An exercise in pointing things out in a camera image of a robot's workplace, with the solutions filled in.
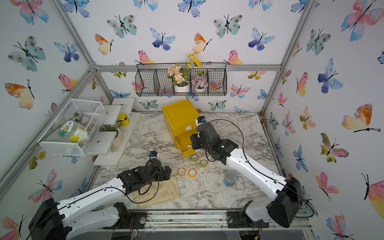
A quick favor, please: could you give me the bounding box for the clear acrylic box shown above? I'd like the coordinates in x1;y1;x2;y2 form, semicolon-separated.
38;99;106;157

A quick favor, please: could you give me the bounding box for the peach flowers white pot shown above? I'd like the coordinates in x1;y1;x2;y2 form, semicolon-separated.
167;65;191;94

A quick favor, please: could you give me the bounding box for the orange tape roll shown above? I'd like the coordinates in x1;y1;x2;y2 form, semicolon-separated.
188;169;198;179
177;168;187;177

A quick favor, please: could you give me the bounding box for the green lid jar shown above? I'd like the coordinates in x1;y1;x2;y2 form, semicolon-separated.
59;121;90;143

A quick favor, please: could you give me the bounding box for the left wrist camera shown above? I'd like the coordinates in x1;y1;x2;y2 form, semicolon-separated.
150;151;158;160

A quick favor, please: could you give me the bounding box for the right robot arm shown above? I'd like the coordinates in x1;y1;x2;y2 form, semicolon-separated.
191;117;316;228

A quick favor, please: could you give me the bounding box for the yellow-green tape roll top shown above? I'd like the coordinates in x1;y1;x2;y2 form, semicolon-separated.
191;155;199;162

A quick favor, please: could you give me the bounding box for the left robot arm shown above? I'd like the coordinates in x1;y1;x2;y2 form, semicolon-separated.
27;157;172;240

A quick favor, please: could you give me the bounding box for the blue tin can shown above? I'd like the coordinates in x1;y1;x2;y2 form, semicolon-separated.
223;171;237;188

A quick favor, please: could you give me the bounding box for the small green plant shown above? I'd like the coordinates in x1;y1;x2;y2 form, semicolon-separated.
100;124;119;135

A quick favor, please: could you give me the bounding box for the purple flowers small pot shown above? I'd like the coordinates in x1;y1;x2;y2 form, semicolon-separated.
192;76;209;93

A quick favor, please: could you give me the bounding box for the black wire wall basket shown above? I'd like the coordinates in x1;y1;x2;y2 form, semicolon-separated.
135;62;228;97

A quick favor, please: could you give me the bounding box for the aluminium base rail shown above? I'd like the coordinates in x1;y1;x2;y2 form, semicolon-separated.
56;209;314;233

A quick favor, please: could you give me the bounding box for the yellow artificial flower stem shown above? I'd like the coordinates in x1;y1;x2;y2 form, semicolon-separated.
184;53;202;76

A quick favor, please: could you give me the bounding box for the yellow three-drawer cabinet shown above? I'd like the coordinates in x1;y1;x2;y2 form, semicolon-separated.
162;100;200;158

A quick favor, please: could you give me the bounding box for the white stepped shelf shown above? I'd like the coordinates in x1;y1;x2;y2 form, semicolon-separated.
88;98;141;167

